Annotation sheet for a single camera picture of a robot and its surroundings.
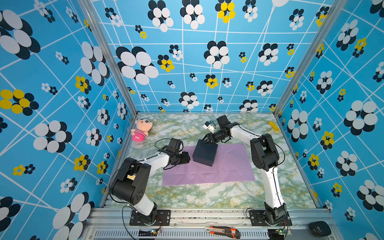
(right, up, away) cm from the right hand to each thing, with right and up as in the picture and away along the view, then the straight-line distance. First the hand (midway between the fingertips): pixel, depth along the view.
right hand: (205, 142), depth 97 cm
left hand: (-11, -10, -3) cm, 15 cm away
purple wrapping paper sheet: (+15, -14, -5) cm, 21 cm away
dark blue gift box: (0, -6, -7) cm, 9 cm away
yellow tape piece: (+53, +11, +15) cm, 56 cm away
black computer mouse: (+51, -37, -29) cm, 69 cm away
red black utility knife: (+9, -39, -28) cm, 49 cm away
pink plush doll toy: (-43, +10, +8) cm, 45 cm away
